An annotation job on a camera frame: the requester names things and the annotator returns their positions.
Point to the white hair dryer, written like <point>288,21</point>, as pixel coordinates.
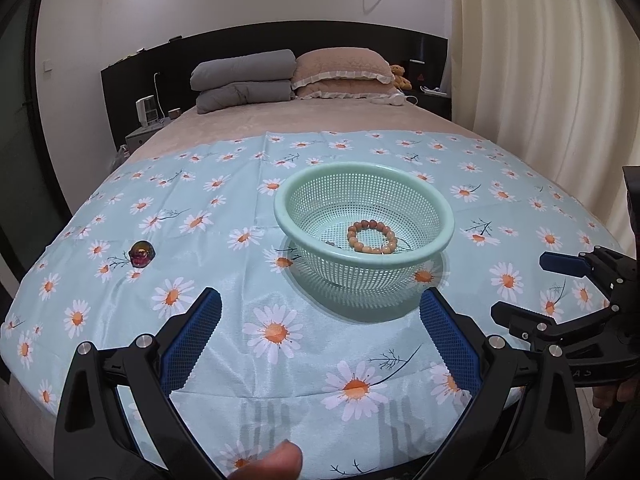
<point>396,100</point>

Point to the grey nightstand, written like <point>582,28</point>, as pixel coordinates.
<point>137,137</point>

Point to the pink frilled pillow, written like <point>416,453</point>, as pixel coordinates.
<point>345,92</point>
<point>340,65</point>

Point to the black box red triangle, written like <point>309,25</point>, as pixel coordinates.
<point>415,75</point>

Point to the black headboard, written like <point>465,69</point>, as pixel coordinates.
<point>225,45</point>

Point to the folded grey duvet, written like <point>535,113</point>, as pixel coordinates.
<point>240,72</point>

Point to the person's left hand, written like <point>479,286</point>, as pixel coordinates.
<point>275,462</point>

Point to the iridescent red glass ornament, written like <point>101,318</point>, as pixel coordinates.
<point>141,255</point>

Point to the person's right hand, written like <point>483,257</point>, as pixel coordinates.
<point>606,399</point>

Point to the daisy print blue cloth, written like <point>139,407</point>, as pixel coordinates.
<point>225,270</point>

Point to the brown teddy bear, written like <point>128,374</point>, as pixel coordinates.
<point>399,77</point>

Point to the white power strip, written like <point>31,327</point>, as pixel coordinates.
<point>434,92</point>

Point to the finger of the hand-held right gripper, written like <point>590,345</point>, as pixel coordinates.
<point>525,322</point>
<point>560,262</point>

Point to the small brown cup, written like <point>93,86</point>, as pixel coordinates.
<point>174,113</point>

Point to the dark nightstand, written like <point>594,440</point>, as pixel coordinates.
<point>436,107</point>

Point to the beige bed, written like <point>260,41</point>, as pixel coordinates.
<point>310,117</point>

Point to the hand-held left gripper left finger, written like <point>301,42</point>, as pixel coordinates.
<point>197,340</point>

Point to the white plastic bag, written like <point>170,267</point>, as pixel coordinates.
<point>119,156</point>

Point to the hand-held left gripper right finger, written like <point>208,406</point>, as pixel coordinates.
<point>450,340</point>

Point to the mint green plastic basket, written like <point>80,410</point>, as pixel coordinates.
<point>320,200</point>

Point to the cream curtain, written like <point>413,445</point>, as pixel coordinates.
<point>525,60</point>

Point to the small white heater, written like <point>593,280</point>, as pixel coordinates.
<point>146,112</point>

